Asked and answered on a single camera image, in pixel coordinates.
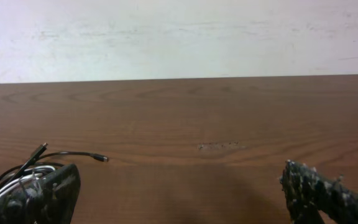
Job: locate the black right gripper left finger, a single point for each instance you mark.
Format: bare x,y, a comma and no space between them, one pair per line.
44,195

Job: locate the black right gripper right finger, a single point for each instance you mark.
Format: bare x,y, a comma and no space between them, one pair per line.
307,194

